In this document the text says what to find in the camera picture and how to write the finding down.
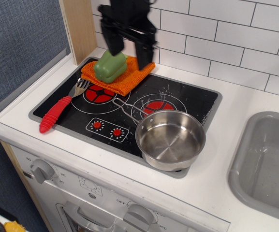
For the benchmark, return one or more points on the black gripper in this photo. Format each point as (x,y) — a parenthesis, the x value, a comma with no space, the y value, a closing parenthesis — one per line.
(129,19)

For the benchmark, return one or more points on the fork with red handle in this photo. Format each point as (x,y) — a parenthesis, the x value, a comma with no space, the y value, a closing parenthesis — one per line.
(50,118)

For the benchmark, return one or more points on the orange folded cloth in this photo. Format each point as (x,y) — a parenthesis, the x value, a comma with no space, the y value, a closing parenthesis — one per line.
(126,82)

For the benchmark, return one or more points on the grey sink basin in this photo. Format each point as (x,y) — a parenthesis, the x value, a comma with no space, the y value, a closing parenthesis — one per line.
(254,174)

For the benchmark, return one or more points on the stainless steel saucepan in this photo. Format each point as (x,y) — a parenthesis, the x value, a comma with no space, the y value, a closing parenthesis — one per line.
(169,140)

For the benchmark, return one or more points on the grey right oven knob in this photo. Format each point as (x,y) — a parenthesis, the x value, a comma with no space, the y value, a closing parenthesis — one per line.
(139,217)

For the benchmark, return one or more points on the yellow object on floor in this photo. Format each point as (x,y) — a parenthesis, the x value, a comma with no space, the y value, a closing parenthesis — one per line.
(13,226)

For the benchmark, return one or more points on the grey left oven knob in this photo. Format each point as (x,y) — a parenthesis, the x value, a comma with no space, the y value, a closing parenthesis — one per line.
(41,170)

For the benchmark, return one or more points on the wooden side post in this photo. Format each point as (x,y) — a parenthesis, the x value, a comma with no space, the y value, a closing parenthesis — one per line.
(79,24)

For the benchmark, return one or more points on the green toy bell pepper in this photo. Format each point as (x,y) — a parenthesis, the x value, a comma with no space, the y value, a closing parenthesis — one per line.
(108,68)

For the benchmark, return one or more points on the grey oven knob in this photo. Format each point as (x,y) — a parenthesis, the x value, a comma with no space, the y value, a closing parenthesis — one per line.
(41,170)
(139,217)

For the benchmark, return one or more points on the black toy stovetop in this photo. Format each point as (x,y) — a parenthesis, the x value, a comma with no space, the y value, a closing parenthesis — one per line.
(93,118)

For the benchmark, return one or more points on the white toy oven front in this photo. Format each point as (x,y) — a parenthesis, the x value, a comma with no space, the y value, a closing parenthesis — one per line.
(72,203)

